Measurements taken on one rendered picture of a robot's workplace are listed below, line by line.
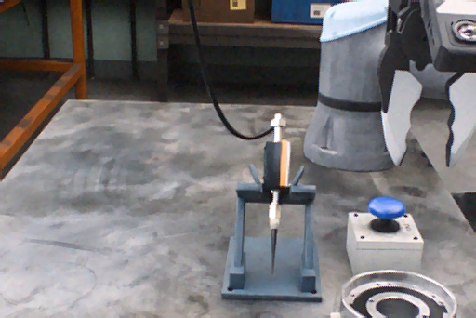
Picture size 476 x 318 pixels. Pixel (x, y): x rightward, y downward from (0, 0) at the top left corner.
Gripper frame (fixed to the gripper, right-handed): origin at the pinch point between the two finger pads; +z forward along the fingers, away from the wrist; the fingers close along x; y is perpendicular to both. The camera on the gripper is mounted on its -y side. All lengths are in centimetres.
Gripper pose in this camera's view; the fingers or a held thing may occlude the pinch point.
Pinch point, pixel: (426, 155)
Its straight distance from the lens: 70.5
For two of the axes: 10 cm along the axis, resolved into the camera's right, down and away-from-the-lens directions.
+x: -10.0, -0.2, -0.6
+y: -0.5, -3.7, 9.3
